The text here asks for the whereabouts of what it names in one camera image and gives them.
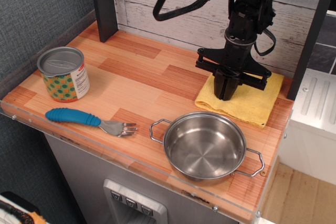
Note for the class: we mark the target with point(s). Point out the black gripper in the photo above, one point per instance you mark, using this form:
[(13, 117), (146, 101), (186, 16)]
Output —
[(232, 66)]

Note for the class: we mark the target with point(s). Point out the yellow towel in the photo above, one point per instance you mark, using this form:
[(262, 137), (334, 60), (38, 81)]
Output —
[(249, 105)]

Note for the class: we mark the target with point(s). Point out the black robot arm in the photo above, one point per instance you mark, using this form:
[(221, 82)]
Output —
[(248, 19)]

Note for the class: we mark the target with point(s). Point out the stainless steel pot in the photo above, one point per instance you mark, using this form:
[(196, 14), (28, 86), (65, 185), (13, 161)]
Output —
[(203, 145)]

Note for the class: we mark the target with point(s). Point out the white toy sink unit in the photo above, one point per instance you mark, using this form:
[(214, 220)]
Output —
[(308, 144)]

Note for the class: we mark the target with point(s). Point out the silver dispenser button panel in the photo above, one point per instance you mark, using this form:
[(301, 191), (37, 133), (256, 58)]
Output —
[(129, 206)]

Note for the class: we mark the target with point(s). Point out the toy food can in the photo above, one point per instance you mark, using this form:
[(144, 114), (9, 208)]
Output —
[(64, 73)]

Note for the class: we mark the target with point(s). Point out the black orange bag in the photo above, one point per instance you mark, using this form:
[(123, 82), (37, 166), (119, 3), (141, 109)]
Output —
[(14, 207)]

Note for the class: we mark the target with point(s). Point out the dark right shelf post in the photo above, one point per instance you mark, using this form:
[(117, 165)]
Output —
[(312, 36)]

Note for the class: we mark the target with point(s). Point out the dark shelf post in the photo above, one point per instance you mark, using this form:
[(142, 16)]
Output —
[(106, 18), (312, 36)]

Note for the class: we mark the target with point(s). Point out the dark left shelf post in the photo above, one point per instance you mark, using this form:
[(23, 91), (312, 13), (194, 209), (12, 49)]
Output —
[(106, 18)]

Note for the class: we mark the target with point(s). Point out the blue handled metal fork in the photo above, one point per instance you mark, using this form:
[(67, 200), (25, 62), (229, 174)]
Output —
[(115, 128)]

